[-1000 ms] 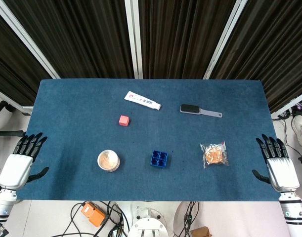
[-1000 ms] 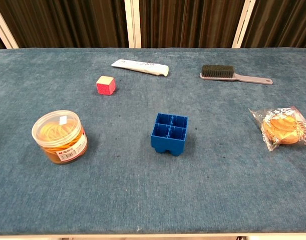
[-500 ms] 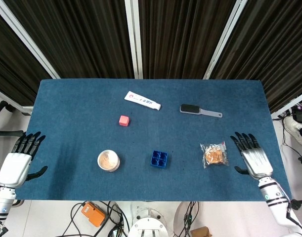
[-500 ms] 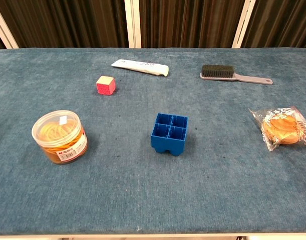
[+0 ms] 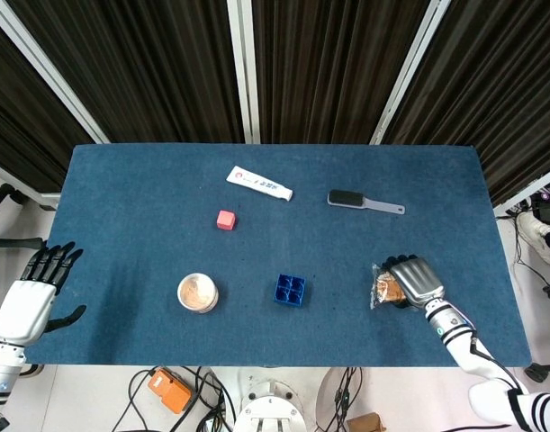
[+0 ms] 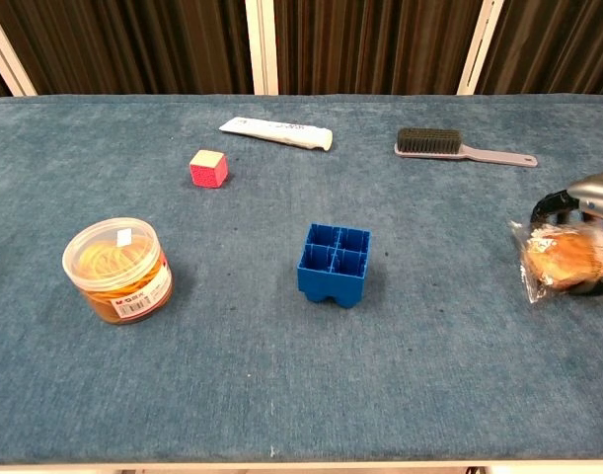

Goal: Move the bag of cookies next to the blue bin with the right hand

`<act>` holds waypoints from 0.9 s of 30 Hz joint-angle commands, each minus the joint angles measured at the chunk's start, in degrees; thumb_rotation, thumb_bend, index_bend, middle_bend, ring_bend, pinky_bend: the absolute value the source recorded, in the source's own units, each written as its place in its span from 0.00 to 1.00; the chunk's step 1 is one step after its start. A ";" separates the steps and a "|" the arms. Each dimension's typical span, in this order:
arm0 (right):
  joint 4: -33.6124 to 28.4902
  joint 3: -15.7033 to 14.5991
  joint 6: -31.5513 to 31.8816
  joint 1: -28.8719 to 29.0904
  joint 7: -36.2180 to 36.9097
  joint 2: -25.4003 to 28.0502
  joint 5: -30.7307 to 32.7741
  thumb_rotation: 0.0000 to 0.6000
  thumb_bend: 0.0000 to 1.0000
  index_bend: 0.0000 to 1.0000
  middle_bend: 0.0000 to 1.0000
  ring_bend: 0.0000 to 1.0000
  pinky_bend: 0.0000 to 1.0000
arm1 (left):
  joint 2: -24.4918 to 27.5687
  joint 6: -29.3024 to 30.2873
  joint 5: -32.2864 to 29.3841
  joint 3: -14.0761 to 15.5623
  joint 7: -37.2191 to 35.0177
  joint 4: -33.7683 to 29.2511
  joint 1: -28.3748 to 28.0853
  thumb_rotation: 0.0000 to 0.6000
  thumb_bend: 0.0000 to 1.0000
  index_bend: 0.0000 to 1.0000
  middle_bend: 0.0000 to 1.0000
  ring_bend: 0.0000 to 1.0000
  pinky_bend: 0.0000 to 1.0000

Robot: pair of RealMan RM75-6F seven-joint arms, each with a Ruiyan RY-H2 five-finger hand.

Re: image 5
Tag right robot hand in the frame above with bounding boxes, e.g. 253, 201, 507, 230
381, 254, 446, 311

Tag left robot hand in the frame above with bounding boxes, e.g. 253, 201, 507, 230
0, 240, 87, 347

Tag plastic bag with orange snack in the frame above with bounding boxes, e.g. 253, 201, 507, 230
369, 263, 409, 311

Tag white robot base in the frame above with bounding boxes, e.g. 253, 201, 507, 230
232, 367, 308, 432

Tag black chair base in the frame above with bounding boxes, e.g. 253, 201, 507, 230
0, 182, 44, 249

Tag grey hairbrush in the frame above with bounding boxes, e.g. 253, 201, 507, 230
327, 189, 406, 216

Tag blue four-compartment box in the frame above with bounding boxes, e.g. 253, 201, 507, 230
272, 273, 307, 309

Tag white sneaker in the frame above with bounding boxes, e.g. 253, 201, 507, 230
516, 211, 550, 266

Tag blue felt table cover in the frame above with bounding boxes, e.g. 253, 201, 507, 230
23, 143, 533, 369

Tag brown cardboard box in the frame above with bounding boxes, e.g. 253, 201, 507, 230
346, 412, 387, 432

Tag black caster wheel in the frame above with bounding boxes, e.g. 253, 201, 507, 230
525, 362, 550, 384

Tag orange power box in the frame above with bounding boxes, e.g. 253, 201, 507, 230
147, 367, 194, 416

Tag round jar with beige lid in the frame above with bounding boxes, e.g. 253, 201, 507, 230
176, 272, 220, 315

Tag white toothpaste tube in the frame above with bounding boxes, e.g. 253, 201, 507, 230
225, 165, 294, 203

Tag pink cube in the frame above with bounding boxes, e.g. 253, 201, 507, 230
215, 209, 238, 232

